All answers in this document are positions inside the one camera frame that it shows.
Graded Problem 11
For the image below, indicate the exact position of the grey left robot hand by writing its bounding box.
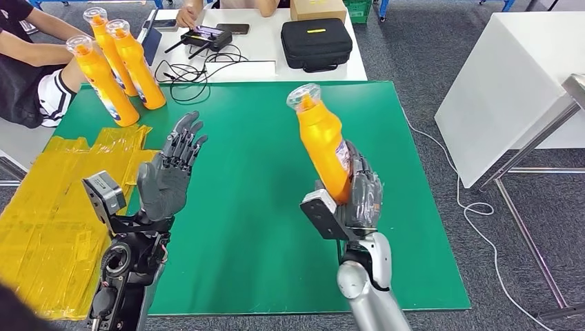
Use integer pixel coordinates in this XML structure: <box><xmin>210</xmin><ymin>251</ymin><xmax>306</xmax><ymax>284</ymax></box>
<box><xmin>136</xmin><ymin>110</ymin><xmax>209</xmax><ymax>223</ymax></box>

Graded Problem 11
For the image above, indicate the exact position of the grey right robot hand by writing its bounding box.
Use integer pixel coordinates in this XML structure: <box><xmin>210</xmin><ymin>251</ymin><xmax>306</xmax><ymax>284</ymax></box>
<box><xmin>314</xmin><ymin>140</ymin><xmax>384</xmax><ymax>232</ymax></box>

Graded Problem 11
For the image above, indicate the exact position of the orange detergent bottle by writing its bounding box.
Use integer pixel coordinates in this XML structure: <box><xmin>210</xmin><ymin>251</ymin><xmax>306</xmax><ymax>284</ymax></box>
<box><xmin>286</xmin><ymin>83</ymin><xmax>353</xmax><ymax>205</ymax></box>
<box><xmin>83</xmin><ymin>6</ymin><xmax>138</xmax><ymax>98</ymax></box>
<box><xmin>105</xmin><ymin>19</ymin><xmax>167</xmax><ymax>111</ymax></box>
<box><xmin>66</xmin><ymin>34</ymin><xmax>141</xmax><ymax>128</ymax></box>

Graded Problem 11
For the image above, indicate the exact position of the black remote controller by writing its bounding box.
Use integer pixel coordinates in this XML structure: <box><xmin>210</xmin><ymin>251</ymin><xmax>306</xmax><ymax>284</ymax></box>
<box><xmin>163</xmin><ymin>25</ymin><xmax>233</xmax><ymax>60</ymax></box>

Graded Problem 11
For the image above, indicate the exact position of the green table mat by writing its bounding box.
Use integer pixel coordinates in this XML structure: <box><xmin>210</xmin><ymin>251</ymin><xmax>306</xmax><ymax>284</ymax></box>
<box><xmin>54</xmin><ymin>81</ymin><xmax>473</xmax><ymax>317</ymax></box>

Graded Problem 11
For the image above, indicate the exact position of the yellow plastic sheet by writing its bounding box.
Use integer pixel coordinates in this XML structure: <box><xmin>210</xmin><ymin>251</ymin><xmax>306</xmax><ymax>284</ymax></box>
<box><xmin>0</xmin><ymin>124</ymin><xmax>161</xmax><ymax>321</ymax></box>

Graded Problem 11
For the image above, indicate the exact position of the dark blue tablet case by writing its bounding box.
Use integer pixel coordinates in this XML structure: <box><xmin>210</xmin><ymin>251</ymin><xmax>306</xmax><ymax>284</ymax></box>
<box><xmin>138</xmin><ymin>8</ymin><xmax>163</xmax><ymax>67</ymax></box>

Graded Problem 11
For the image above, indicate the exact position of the white side table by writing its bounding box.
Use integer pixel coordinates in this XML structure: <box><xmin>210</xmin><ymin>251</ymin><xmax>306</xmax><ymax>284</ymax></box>
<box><xmin>0</xmin><ymin>116</ymin><xmax>57</xmax><ymax>186</ymax></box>

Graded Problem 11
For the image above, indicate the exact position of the black carrying case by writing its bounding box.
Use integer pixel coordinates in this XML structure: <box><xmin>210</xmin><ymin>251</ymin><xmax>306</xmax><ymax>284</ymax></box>
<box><xmin>280</xmin><ymin>18</ymin><xmax>354</xmax><ymax>74</ymax></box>

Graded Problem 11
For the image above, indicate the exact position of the black smartphone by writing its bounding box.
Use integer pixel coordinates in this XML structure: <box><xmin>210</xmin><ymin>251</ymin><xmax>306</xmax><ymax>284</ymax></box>
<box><xmin>144</xmin><ymin>19</ymin><xmax>179</xmax><ymax>31</ymax></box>

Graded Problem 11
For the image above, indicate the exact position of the white cabinet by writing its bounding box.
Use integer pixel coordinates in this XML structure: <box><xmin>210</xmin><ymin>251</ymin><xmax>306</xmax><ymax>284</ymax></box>
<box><xmin>434</xmin><ymin>10</ymin><xmax>585</xmax><ymax>189</ymax></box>

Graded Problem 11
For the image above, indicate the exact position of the green plastic crate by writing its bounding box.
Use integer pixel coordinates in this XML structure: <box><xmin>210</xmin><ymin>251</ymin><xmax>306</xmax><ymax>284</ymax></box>
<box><xmin>344</xmin><ymin>0</ymin><xmax>373</xmax><ymax>23</ymax></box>

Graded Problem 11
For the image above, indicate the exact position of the blue metal rack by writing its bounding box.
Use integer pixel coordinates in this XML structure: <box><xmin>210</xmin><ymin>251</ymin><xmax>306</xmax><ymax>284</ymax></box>
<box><xmin>377</xmin><ymin>0</ymin><xmax>518</xmax><ymax>23</ymax></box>

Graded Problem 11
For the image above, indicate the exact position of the dark robot torso edge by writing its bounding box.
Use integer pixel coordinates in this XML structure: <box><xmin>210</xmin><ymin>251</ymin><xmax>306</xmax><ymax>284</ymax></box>
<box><xmin>0</xmin><ymin>281</ymin><xmax>56</xmax><ymax>331</ymax></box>

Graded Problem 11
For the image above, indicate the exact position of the cardboard box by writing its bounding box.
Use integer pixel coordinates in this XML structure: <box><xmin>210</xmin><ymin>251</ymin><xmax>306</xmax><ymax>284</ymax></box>
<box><xmin>290</xmin><ymin>0</ymin><xmax>348</xmax><ymax>22</ymax></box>

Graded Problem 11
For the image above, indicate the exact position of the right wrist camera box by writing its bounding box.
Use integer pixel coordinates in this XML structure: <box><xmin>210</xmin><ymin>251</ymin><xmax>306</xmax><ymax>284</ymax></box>
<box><xmin>299</xmin><ymin>188</ymin><xmax>351</xmax><ymax>241</ymax></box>

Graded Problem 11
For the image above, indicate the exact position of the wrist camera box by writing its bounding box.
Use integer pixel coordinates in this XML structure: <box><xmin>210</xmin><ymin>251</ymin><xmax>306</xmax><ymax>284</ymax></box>
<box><xmin>82</xmin><ymin>170</ymin><xmax>128</xmax><ymax>227</ymax></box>
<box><xmin>299</xmin><ymin>188</ymin><xmax>351</xmax><ymax>241</ymax></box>

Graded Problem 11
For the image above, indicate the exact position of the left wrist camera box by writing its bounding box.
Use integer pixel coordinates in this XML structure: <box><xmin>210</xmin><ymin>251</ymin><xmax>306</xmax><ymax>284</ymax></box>
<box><xmin>82</xmin><ymin>170</ymin><xmax>128</xmax><ymax>227</ymax></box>

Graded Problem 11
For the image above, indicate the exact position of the white floor cable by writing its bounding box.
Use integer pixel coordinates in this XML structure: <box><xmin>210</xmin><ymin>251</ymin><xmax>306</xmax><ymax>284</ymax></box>
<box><xmin>401</xmin><ymin>107</ymin><xmax>555</xmax><ymax>331</ymax></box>

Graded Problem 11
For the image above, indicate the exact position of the black cable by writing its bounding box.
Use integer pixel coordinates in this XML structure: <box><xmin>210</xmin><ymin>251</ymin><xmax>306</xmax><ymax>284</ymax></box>
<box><xmin>154</xmin><ymin>42</ymin><xmax>250</xmax><ymax>103</ymax></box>

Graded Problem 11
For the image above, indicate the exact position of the blue metal frame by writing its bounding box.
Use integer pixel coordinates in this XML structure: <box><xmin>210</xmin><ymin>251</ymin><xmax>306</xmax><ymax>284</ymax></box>
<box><xmin>28</xmin><ymin>0</ymin><xmax>166</xmax><ymax>11</ymax></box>

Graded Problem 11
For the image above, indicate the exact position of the steel table frame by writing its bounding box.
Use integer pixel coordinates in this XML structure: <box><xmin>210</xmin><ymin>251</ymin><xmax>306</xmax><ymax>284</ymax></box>
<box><xmin>473</xmin><ymin>72</ymin><xmax>585</xmax><ymax>321</ymax></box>

